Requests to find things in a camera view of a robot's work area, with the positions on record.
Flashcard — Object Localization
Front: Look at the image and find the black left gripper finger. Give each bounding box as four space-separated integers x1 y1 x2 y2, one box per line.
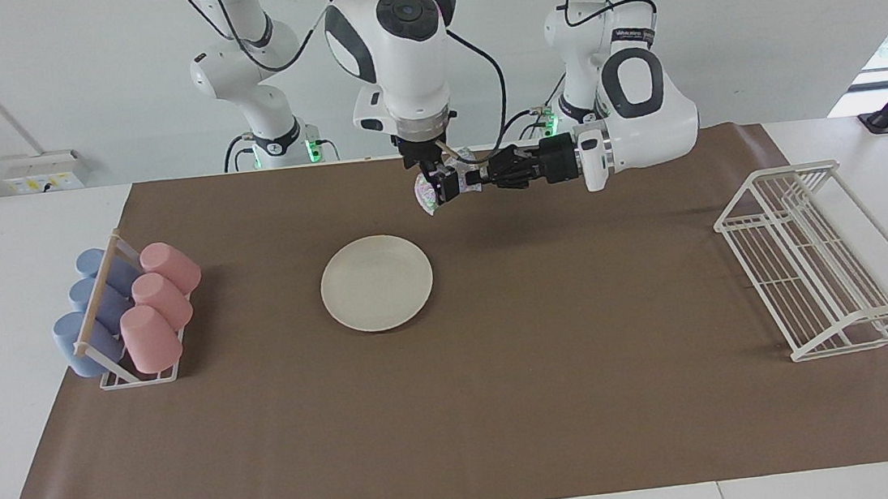
465 163 545 195
483 143 543 173

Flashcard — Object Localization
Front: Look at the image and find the clear plastic object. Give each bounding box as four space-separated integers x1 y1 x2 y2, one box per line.
410 146 490 219

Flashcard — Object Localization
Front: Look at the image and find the cream round plate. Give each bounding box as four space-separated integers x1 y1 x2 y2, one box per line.
316 230 438 338

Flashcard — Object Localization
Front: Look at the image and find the brown table mat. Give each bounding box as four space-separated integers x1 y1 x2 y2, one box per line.
0 109 888 499

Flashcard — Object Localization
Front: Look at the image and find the pink cup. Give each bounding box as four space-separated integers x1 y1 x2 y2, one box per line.
118 301 185 376
138 239 203 299
130 269 195 334

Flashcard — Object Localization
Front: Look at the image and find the blue cup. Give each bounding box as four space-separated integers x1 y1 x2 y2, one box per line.
75 244 141 298
67 273 135 335
51 308 127 381

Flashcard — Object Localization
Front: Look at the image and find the cup rack with wooden rod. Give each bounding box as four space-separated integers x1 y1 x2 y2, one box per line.
64 222 201 393

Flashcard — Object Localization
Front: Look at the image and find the beige braided cable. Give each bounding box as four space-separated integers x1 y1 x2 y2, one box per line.
438 136 474 162

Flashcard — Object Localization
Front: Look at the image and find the black base cable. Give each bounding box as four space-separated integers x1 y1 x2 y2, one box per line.
490 73 573 146
221 132 258 174

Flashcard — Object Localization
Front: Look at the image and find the white wire basket rack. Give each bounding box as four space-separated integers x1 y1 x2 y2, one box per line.
709 154 888 370

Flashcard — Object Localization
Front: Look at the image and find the white wall socket box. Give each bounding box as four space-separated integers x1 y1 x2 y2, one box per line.
2 148 89 197

